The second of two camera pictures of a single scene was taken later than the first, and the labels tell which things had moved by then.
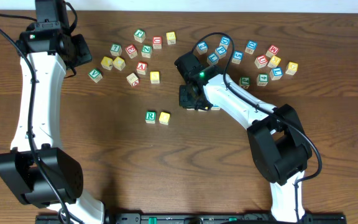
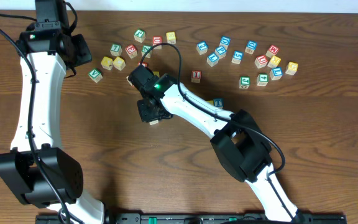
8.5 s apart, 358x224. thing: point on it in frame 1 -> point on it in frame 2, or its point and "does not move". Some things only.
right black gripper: x=184 y=101 -> x=146 y=117
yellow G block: x=292 y=68 does not move
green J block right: x=245 y=82 does not move
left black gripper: x=81 y=50 does not move
